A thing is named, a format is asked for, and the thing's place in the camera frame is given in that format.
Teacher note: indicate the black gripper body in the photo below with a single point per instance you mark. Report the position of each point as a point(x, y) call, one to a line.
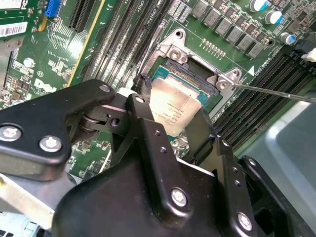
point(118, 205)

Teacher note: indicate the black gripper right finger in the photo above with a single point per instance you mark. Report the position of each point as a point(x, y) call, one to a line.
point(232, 182)

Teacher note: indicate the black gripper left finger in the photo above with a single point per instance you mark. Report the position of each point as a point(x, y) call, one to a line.
point(37, 126)

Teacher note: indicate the silver CPU with green edge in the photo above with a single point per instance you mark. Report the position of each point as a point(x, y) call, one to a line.
point(172, 106)

